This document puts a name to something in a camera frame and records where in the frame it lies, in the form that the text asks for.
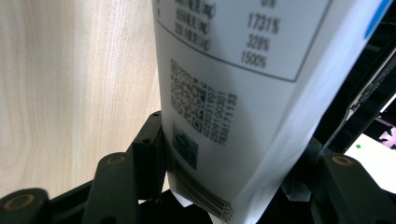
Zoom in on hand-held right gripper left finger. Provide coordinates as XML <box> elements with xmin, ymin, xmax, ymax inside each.
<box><xmin>132</xmin><ymin>110</ymin><xmax>168</xmax><ymax>201</ymax></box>

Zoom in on black metal frame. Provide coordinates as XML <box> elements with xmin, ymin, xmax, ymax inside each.
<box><xmin>311</xmin><ymin>0</ymin><xmax>396</xmax><ymax>153</ymax></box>

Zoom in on white and blue pouch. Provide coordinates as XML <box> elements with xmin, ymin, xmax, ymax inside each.
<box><xmin>151</xmin><ymin>0</ymin><xmax>395</xmax><ymax>224</ymax></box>

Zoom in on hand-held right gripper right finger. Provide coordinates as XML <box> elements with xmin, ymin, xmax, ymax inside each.
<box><xmin>279</xmin><ymin>137</ymin><xmax>323</xmax><ymax>203</ymax></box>

